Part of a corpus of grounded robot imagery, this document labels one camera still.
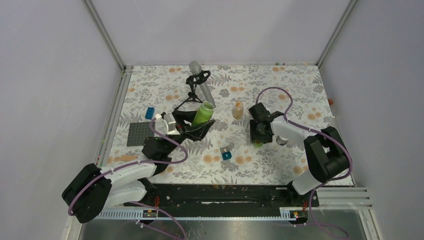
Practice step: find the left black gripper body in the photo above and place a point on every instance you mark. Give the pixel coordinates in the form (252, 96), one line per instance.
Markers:
(182, 132)

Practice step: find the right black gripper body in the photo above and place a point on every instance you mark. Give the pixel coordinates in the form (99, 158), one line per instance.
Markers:
(256, 134)

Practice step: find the white cap pill bottle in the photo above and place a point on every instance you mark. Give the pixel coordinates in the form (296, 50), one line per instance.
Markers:
(281, 140)

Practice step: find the green pill bottle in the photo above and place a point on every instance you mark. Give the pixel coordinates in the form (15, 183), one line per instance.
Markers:
(203, 114)

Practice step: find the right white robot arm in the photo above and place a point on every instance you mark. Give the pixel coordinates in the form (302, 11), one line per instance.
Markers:
(325, 152)

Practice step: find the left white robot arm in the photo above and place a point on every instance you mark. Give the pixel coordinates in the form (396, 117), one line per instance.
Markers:
(96, 188)

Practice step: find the floral table mat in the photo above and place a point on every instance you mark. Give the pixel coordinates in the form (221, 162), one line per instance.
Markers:
(296, 88)

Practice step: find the blue lego brick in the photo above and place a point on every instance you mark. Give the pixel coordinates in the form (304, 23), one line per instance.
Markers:
(149, 114)

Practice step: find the black microphone tripod stand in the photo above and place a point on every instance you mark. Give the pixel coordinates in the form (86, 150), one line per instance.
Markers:
(192, 95)

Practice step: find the grey lego baseplate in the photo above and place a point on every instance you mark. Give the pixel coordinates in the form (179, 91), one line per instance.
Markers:
(137, 133)

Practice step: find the grey microphone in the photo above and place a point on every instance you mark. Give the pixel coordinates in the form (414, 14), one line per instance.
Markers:
(200, 77)

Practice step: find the tan wooden block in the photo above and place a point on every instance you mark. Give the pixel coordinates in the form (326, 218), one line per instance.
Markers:
(128, 158)

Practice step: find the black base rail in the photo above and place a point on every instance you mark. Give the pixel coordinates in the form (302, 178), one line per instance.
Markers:
(166, 196)

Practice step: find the white cable duct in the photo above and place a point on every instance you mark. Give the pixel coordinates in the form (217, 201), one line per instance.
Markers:
(205, 212)

